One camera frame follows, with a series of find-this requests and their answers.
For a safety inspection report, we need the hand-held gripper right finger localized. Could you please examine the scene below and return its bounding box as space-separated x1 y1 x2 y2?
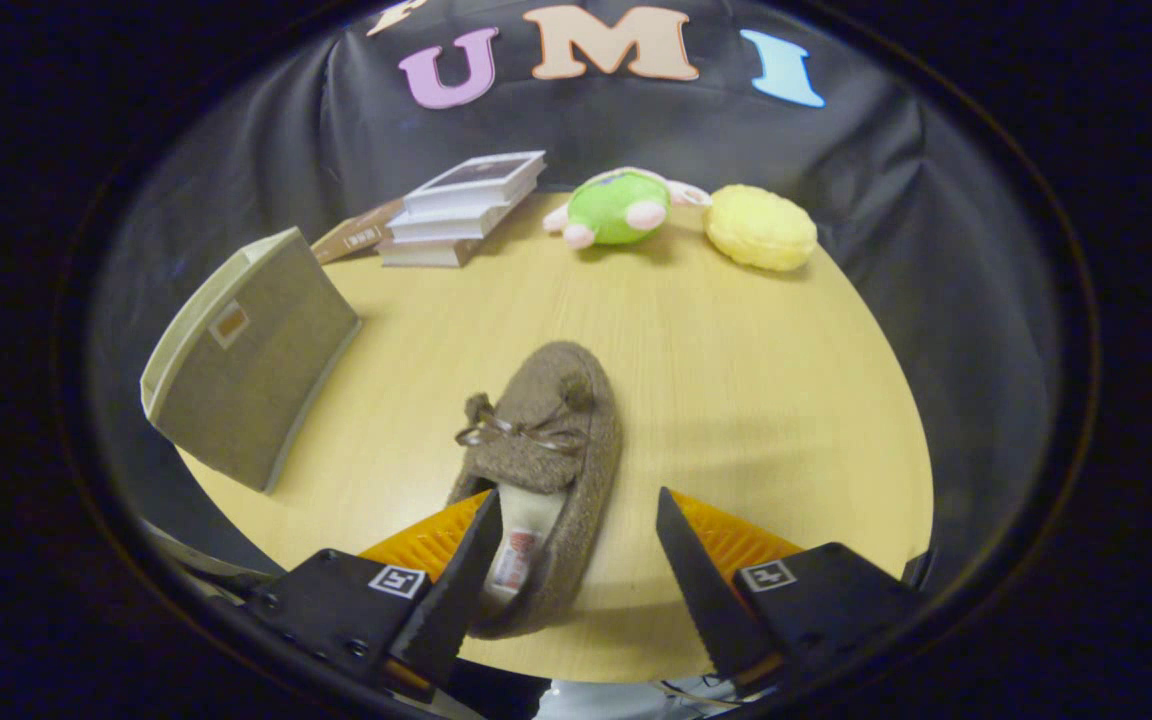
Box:
656 487 923 693

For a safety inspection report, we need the yellow plush toy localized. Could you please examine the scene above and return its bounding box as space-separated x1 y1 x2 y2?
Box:
703 184 820 273

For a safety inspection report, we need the beige thick book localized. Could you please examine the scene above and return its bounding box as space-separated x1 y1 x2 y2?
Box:
375 234 483 270

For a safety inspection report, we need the brown fuzzy shoe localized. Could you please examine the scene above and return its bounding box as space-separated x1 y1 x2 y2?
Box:
445 341 624 640

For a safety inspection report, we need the white plain book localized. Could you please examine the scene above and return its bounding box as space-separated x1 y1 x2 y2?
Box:
385 194 528 244

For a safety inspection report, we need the green and pink plush toy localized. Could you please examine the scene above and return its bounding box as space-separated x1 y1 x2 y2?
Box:
542 167 713 251

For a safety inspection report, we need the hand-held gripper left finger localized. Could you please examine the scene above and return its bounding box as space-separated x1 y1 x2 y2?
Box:
246 490 504 701

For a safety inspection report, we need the grey fabric storage box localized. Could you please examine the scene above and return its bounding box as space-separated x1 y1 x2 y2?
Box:
140 227 363 495

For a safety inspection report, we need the brown cover book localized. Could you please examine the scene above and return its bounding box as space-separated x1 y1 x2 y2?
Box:
310 198 408 266

